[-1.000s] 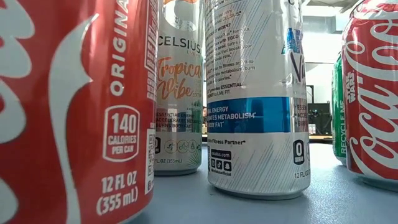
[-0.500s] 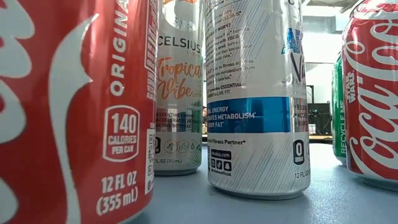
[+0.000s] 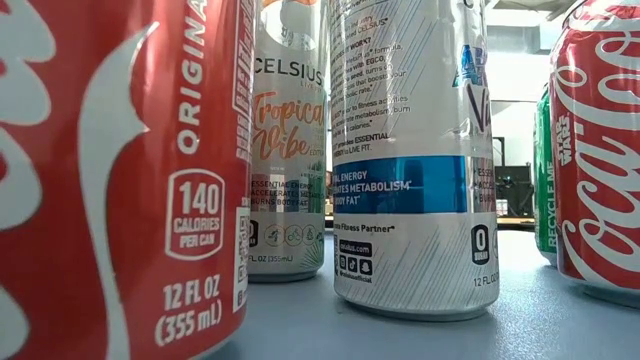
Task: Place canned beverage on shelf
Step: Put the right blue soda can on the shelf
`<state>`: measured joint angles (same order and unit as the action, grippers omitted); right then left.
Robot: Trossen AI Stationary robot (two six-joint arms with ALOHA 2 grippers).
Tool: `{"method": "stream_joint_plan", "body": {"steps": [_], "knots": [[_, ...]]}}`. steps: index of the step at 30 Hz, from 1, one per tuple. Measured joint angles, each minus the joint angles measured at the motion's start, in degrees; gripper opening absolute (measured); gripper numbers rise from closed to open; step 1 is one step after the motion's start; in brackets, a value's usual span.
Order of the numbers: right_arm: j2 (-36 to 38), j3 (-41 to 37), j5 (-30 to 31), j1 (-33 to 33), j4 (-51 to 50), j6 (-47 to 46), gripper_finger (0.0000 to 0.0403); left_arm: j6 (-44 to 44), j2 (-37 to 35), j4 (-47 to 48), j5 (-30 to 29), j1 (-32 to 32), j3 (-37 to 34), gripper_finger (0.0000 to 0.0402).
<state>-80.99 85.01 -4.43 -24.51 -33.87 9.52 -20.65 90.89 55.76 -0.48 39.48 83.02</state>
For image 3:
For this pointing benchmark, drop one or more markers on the green soda can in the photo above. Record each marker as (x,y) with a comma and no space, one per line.
(544,190)

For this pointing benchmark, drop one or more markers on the red Coca-Cola can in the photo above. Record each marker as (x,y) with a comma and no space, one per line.
(125,200)
(600,175)

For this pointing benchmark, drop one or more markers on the Celsius Tropical Vibe can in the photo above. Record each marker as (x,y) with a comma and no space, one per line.
(287,150)

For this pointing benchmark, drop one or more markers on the Celsius Arctic Vibe can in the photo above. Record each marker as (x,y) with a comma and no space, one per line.
(415,200)

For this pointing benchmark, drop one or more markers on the black computer monitor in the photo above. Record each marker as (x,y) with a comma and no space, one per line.
(515,190)

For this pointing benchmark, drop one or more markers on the grey ceiling duct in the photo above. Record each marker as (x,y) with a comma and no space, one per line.
(515,37)

